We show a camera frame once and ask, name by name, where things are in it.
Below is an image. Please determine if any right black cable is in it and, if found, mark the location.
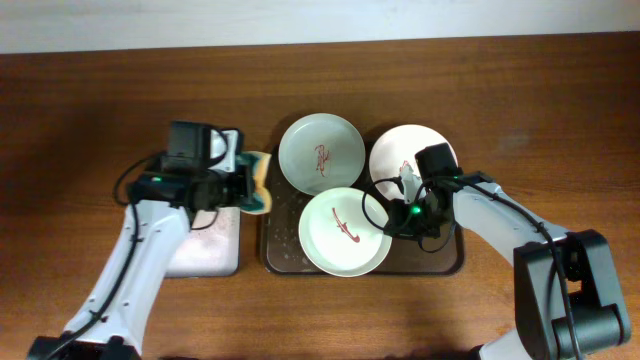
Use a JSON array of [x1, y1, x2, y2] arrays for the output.
[[360, 175, 406, 232]]

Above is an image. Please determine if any yellow green sponge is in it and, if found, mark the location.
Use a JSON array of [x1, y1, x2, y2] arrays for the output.
[[239, 151, 272, 215]]

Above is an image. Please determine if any black cable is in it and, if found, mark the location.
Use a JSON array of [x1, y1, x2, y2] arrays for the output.
[[112, 154, 161, 207], [360, 175, 406, 232]]

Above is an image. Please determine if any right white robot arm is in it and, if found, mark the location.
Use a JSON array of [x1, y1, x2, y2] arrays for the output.
[[384, 170, 632, 359]]

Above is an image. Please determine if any left black cable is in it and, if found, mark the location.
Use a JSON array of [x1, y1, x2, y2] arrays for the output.
[[112, 154, 161, 207]]

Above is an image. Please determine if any small white foam tray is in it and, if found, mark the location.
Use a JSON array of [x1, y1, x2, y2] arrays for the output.
[[165, 207, 241, 278]]

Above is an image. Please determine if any pale green plate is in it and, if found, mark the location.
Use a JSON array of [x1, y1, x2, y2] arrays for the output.
[[278, 113, 366, 196]]

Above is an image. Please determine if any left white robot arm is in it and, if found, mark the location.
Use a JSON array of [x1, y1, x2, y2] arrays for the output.
[[27, 151, 271, 359]]

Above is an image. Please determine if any dark brown serving tray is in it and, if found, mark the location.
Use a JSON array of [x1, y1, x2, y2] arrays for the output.
[[260, 151, 465, 277]]

